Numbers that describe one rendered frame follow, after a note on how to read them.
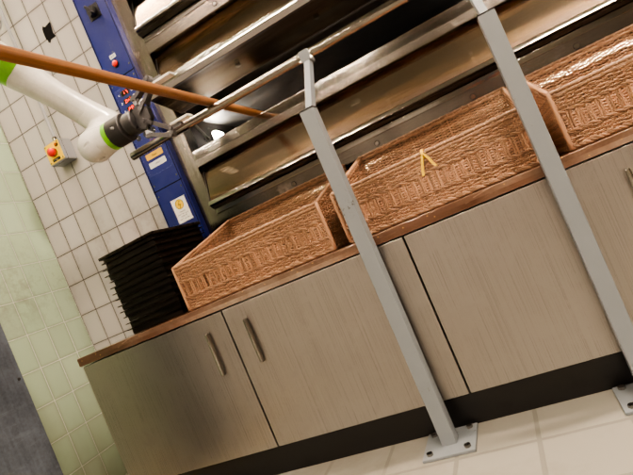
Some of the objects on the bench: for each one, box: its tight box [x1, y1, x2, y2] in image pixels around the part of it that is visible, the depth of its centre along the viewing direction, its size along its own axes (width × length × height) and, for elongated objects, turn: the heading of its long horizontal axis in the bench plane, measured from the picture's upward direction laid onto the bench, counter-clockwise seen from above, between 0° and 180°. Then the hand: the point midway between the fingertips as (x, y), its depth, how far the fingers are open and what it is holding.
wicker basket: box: [171, 164, 349, 311], centre depth 178 cm, size 49×56×28 cm
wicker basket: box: [329, 87, 540, 243], centre depth 157 cm, size 49×56×28 cm
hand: (178, 95), depth 154 cm, fingers open, 13 cm apart
